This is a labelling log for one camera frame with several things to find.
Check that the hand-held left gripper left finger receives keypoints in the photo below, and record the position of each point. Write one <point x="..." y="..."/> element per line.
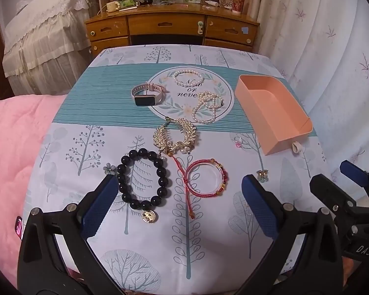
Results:
<point x="101" y="209"/>

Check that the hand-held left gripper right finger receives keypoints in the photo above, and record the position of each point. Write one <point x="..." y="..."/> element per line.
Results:
<point x="259" y="209"/>

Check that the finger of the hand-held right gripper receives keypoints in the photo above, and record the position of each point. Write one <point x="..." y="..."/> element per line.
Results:
<point x="353" y="172"/>
<point x="326" y="189"/>

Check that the pink crystal earring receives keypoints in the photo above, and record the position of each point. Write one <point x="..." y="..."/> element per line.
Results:
<point x="238" y="143"/>

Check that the clear round bangle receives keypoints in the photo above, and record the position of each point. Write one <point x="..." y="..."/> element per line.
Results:
<point x="191" y="179"/>

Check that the pink box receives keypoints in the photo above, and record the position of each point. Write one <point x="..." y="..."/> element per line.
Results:
<point x="264" y="110"/>

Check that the pink smart watch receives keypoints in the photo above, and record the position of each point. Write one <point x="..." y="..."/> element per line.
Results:
<point x="143" y="100"/>

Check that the tree print tablecloth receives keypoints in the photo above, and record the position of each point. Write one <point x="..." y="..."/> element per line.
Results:
<point x="203" y="252"/>

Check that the pink quilted blanket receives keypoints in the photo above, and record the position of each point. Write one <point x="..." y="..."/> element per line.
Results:
<point x="12" y="144"/>

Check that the white leaf print curtain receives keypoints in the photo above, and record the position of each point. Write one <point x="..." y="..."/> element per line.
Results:
<point x="310" y="37"/>

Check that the blue sticker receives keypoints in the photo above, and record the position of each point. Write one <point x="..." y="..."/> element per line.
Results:
<point x="245" y="30"/>

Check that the cream lace cover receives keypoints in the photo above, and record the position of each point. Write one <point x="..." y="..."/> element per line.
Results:
<point x="40" y="37"/>

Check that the green white drawer lock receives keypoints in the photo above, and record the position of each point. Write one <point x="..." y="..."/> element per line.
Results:
<point x="200" y="28"/>

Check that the wooden desk with drawers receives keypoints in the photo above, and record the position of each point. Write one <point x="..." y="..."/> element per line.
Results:
<point x="166" y="21"/>

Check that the cream mug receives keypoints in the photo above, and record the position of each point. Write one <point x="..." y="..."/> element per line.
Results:
<point x="112" y="6"/>

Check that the red floral paper cup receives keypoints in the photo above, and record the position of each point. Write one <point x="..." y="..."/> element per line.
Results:
<point x="238" y="3"/>

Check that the black case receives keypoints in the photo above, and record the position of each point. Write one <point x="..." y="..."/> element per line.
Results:
<point x="146" y="2"/>

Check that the white tube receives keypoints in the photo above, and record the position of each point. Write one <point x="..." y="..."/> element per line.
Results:
<point x="212" y="3"/>

